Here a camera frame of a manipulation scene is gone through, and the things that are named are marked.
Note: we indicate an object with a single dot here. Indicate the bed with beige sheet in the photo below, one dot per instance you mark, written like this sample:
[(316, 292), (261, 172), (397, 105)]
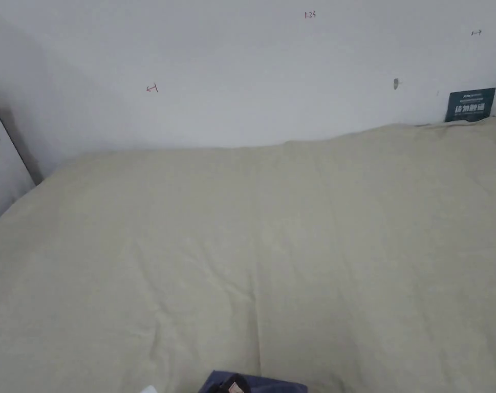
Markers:
[(247, 254)]

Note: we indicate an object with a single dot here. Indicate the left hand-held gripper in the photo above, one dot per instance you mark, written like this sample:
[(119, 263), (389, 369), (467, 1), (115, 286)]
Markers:
[(148, 389)]

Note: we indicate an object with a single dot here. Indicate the dark green sign card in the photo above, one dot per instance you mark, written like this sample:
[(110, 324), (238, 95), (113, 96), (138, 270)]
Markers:
[(470, 105)]

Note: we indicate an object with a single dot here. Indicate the dark blue garment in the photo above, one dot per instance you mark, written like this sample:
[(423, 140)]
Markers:
[(278, 385)]

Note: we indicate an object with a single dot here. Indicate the white panel with grey edge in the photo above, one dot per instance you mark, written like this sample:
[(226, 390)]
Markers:
[(2, 176)]

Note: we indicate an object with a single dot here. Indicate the small grey wall hook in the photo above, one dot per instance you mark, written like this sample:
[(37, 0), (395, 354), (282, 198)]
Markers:
[(396, 83)]

